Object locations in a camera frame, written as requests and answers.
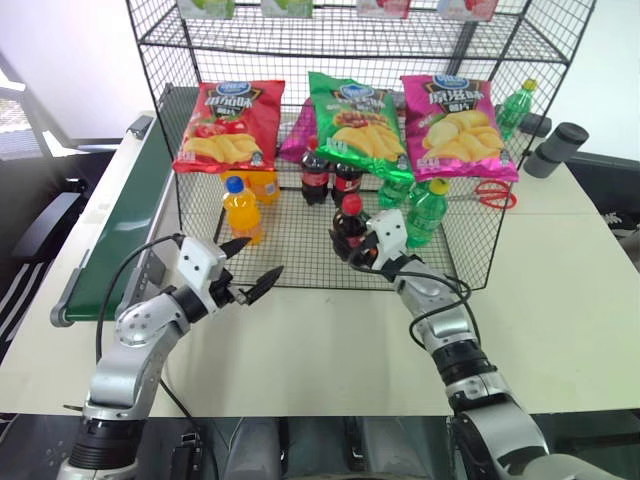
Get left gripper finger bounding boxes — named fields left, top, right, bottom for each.
left=219, top=236, right=253, bottom=261
left=246, top=264, right=286, bottom=305

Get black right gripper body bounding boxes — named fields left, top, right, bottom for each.
left=348, top=230, right=385, bottom=273

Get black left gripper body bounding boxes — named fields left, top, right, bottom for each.
left=208, top=269, right=252, bottom=315

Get cola bottle red cap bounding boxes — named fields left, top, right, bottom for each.
left=299, top=136, right=335, bottom=207
left=331, top=193, right=373, bottom=263

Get green conveyor belt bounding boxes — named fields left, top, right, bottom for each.
left=49, top=84, right=202, bottom=329

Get orange soda bottle blue cap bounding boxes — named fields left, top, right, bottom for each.
left=220, top=175, right=265, bottom=247

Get cola bottle red label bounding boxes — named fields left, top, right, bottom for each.
left=331, top=161, right=366, bottom=204

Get green soda bottle yellow cap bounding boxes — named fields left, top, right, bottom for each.
left=405, top=178, right=452, bottom=250
left=494, top=78, right=541, bottom=143

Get green chips bag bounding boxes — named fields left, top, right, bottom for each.
left=306, top=70, right=417, bottom=184

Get purple chips bag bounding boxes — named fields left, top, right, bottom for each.
left=278, top=96, right=322, bottom=164

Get red chips bag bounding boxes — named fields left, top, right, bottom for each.
left=171, top=79, right=287, bottom=174

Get magenta chips bag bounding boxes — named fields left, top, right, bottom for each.
left=400, top=73, right=522, bottom=184

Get black chair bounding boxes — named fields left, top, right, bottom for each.
left=0, top=147, right=117, bottom=364

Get black cylinder roll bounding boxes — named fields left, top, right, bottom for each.
left=519, top=112, right=554, bottom=137

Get grey cylinder roll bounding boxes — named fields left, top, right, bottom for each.
left=523, top=121, right=592, bottom=179

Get red snack box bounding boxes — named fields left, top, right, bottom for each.
left=355, top=0, right=413, bottom=20
left=435, top=0, right=499, bottom=23

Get green snack box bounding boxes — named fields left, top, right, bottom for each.
left=260, top=0, right=316, bottom=19
left=176, top=0, right=237, bottom=21

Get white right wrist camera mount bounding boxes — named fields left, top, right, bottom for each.
left=367, top=209, right=408, bottom=272

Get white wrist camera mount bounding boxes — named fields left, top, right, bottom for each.
left=177, top=236, right=228, bottom=302
left=367, top=209, right=408, bottom=272

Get black wire mesh rack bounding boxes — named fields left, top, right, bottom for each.
left=124, top=0, right=599, bottom=292

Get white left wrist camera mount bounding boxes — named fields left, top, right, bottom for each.
left=177, top=236, right=228, bottom=302

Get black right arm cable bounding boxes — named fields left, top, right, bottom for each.
left=348, top=257, right=475, bottom=347

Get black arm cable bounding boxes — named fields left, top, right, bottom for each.
left=94, top=233, right=187, bottom=374
left=348, top=257, right=475, bottom=347

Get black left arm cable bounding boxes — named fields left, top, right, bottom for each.
left=94, top=233, right=187, bottom=374

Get red handled scissors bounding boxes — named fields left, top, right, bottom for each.
left=444, top=179, right=519, bottom=211

